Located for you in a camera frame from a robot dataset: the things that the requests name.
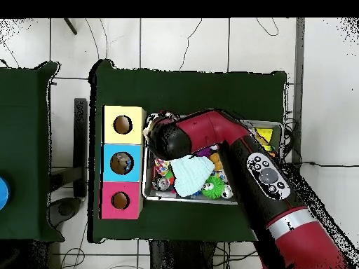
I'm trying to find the orange plush toy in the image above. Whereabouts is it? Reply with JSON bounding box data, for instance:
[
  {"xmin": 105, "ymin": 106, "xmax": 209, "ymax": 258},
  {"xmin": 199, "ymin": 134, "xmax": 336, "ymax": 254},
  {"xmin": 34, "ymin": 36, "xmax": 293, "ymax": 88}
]
[{"xmin": 210, "ymin": 153, "xmax": 225, "ymax": 172}]

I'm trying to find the silver and black can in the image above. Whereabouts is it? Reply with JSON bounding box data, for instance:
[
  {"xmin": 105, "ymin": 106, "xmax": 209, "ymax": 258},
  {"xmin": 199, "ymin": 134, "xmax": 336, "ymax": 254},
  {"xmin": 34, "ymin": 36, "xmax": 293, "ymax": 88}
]
[{"xmin": 156, "ymin": 176, "xmax": 172, "ymax": 192}]

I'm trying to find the purple fuzzy toy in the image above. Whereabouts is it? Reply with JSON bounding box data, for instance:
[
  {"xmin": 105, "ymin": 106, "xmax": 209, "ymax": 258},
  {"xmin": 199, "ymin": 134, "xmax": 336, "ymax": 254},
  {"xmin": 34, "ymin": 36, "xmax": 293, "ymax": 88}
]
[{"xmin": 195, "ymin": 145, "xmax": 214, "ymax": 159}]

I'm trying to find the clear mesh bin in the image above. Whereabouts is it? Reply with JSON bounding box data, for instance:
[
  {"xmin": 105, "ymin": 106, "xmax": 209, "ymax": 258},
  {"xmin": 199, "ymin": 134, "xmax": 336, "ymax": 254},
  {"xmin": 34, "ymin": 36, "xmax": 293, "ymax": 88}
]
[{"xmin": 142, "ymin": 114, "xmax": 284, "ymax": 207}]

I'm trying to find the mint green cloth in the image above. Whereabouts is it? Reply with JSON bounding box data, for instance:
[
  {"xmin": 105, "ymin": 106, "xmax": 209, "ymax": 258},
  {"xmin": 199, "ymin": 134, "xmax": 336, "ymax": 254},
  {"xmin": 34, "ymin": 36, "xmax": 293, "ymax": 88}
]
[{"xmin": 169, "ymin": 154, "xmax": 217, "ymax": 198}]

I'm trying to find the wooden box with three holes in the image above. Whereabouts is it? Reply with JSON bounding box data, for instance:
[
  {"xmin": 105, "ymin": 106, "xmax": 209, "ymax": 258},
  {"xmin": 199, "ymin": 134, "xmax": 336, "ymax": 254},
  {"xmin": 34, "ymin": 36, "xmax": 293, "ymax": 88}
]
[{"xmin": 100, "ymin": 104, "xmax": 148, "ymax": 221}]

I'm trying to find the black floor cable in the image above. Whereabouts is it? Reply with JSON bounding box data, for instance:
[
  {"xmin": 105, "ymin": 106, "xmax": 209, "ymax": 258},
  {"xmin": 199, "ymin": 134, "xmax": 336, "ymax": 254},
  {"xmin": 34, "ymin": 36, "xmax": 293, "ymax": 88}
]
[{"xmin": 282, "ymin": 114, "xmax": 359, "ymax": 172}]

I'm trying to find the dark green side table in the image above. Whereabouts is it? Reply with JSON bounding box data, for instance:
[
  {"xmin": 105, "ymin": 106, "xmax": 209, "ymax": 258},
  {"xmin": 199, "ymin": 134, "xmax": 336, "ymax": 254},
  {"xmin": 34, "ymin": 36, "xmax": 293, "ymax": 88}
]
[{"xmin": 0, "ymin": 60, "xmax": 64, "ymax": 243}]

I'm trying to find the green fuzzy toy with eyes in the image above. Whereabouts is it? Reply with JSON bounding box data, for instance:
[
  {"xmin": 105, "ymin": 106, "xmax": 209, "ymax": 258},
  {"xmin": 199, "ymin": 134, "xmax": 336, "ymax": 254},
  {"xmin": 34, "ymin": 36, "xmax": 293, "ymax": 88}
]
[{"xmin": 201, "ymin": 176, "xmax": 226, "ymax": 201}]

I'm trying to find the blue round plate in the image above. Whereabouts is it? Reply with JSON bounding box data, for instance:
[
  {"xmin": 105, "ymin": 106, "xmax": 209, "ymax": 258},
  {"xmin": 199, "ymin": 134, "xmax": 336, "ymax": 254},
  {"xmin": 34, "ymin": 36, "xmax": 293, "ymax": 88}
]
[{"xmin": 0, "ymin": 176, "xmax": 10, "ymax": 212}]

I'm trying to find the pale yellow cloth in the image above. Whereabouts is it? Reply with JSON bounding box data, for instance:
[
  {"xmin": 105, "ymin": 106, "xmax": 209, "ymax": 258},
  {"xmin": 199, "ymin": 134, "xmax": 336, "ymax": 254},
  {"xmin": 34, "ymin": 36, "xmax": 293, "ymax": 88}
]
[{"xmin": 142, "ymin": 114, "xmax": 169, "ymax": 141}]

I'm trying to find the multicoloured toy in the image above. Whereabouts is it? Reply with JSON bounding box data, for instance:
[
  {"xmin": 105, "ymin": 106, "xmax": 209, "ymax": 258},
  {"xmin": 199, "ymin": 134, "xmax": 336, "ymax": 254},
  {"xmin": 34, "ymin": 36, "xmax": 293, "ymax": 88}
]
[{"xmin": 154, "ymin": 158, "xmax": 171, "ymax": 177}]

